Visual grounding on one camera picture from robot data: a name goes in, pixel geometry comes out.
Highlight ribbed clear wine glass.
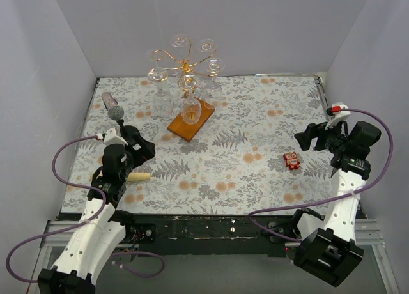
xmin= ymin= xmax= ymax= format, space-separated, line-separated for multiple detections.
xmin=153 ymin=81 xmax=174 ymax=116

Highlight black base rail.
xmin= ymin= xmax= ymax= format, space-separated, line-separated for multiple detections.
xmin=113 ymin=211 xmax=293 ymax=257

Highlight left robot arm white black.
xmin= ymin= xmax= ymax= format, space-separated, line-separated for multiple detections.
xmin=37 ymin=126 xmax=155 ymax=293

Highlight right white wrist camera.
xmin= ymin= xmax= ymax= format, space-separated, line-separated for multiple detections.
xmin=325 ymin=102 xmax=351 ymax=130

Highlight floral patterned table mat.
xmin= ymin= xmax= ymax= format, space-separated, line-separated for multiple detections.
xmin=60 ymin=75 xmax=344 ymax=215

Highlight round clear wine glass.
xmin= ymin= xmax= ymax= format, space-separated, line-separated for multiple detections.
xmin=146 ymin=49 xmax=168 ymax=83

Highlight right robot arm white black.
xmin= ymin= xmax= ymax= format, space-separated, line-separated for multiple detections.
xmin=289 ymin=121 xmax=381 ymax=287

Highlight wooden pestle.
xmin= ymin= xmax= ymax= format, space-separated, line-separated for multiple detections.
xmin=89 ymin=169 xmax=151 ymax=183

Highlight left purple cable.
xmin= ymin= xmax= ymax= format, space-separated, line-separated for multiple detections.
xmin=5 ymin=132 xmax=166 ymax=282

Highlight microphone on black stand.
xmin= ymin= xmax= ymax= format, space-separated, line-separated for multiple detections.
xmin=101 ymin=91 xmax=131 ymax=137

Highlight gold wire wine glass rack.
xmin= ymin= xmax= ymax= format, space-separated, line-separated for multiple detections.
xmin=146 ymin=34 xmax=225 ymax=142

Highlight red owl toy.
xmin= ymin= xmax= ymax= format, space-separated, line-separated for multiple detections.
xmin=283 ymin=151 xmax=300 ymax=170

